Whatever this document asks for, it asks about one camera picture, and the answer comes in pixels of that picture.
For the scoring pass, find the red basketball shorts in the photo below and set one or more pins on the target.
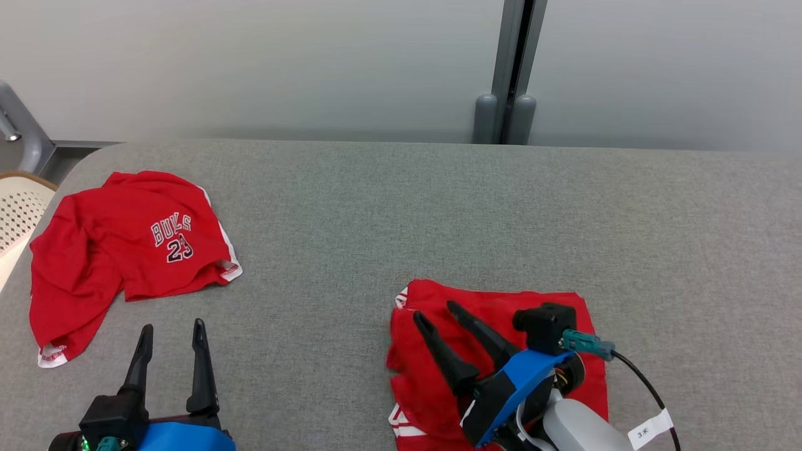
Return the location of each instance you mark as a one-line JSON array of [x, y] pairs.
[[94, 238]]

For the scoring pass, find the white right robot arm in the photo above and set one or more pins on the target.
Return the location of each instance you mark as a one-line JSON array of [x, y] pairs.
[[583, 429]]

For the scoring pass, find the cream perforated laundry basket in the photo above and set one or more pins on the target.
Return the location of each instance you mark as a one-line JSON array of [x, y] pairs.
[[19, 213]]

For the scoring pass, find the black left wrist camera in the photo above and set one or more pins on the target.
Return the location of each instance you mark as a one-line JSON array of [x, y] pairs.
[[113, 416]]

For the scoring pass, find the red basketball jersey top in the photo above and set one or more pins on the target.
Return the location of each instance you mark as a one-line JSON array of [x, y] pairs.
[[420, 376]]

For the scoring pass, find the grey partition post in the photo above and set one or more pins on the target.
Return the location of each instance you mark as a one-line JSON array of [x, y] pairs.
[[510, 62]]

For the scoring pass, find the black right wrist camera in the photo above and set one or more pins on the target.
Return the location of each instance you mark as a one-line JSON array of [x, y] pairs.
[[545, 326]]

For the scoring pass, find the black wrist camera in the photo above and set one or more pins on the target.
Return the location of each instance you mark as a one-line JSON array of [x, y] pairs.
[[545, 326], [113, 416]]

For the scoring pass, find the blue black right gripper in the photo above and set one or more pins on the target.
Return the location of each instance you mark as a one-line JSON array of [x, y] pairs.
[[520, 382]]

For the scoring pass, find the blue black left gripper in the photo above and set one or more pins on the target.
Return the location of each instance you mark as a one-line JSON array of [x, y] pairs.
[[188, 435]]

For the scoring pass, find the grey metal frame leg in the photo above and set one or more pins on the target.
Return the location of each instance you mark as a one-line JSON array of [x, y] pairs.
[[25, 134]]

